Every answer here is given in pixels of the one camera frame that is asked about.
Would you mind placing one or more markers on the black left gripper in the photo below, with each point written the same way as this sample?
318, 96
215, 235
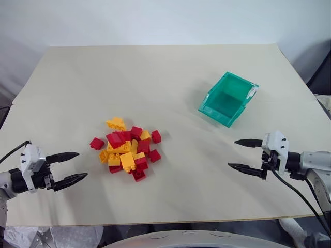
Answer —
41, 180

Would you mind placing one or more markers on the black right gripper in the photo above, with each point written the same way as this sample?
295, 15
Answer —
270, 161

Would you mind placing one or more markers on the white label on bin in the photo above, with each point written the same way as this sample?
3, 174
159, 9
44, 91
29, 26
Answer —
252, 92

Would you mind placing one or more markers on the narrow yellow toy block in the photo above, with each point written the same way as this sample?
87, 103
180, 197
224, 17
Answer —
134, 146

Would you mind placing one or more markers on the white padded roll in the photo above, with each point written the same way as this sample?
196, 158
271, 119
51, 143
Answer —
293, 228

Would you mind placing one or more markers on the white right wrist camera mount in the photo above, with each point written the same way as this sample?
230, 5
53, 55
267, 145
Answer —
275, 141

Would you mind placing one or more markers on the green plastic bin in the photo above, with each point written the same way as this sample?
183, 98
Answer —
227, 103

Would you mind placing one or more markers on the grey rounded shape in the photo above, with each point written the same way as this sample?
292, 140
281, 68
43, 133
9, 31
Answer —
194, 239

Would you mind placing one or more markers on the crumpled clear plastic wrap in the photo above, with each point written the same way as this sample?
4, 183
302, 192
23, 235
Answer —
51, 237

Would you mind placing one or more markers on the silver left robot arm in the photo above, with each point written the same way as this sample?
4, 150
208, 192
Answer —
5, 185

